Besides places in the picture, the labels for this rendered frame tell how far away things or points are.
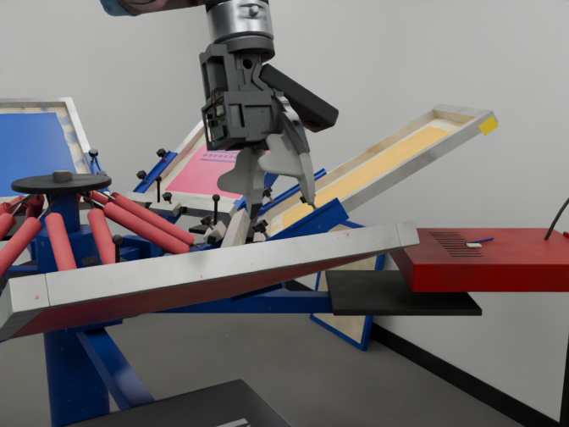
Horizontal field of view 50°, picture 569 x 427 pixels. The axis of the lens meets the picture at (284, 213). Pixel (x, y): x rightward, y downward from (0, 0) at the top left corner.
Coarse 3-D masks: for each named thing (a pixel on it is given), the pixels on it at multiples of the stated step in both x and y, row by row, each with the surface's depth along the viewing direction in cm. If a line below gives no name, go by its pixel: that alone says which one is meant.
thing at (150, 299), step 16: (176, 288) 81; (192, 288) 88; (80, 304) 74; (96, 304) 80; (112, 304) 87; (128, 304) 95; (144, 304) 106; (32, 320) 86; (48, 320) 94; (64, 320) 104; (80, 320) 117; (96, 320) 132; (16, 336) 130
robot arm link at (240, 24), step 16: (240, 0) 68; (256, 0) 68; (208, 16) 70; (224, 16) 68; (240, 16) 68; (256, 16) 69; (224, 32) 68; (240, 32) 68; (256, 32) 68; (272, 32) 70
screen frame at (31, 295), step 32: (192, 256) 76; (224, 256) 78; (256, 256) 81; (288, 256) 83; (320, 256) 85; (352, 256) 91; (32, 288) 67; (64, 288) 69; (96, 288) 70; (128, 288) 72; (160, 288) 75; (0, 320) 87
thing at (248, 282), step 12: (312, 264) 91; (324, 264) 98; (336, 264) 106; (240, 276) 84; (252, 276) 90; (264, 276) 96; (276, 276) 104; (288, 276) 112; (216, 288) 102; (228, 288) 110; (240, 288) 121; (252, 288) 133; (180, 300) 118; (192, 300) 130; (204, 300) 144; (144, 312) 141
